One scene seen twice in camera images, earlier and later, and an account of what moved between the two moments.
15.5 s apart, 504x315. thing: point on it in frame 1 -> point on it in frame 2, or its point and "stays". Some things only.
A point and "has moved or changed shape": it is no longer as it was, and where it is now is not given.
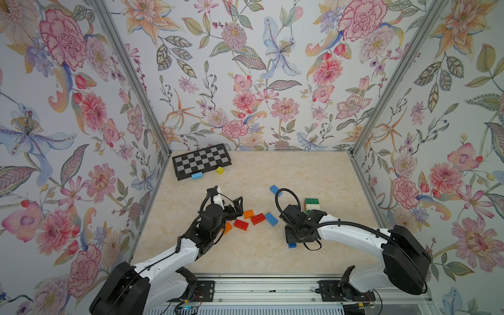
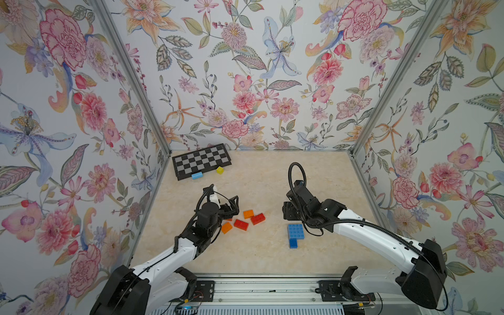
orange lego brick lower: x=228 y=227 stays
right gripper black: x=289 y=235 -> x=287 y=210
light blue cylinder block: x=199 y=174 stays
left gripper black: x=238 y=209 stays
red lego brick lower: x=241 y=224 stays
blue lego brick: x=270 y=218 has moved or changed shape
